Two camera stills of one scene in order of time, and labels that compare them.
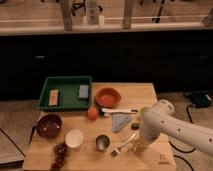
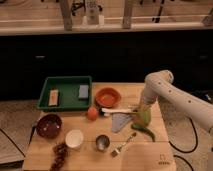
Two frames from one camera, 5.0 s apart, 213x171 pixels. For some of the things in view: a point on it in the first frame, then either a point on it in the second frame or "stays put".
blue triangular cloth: x=119 y=119 stays put
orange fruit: x=92 y=113 stays put
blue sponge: x=83 y=91 stays put
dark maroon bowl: x=49 y=126 stays put
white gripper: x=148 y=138 -> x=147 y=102
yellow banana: x=131 y=148 -> x=137 y=117
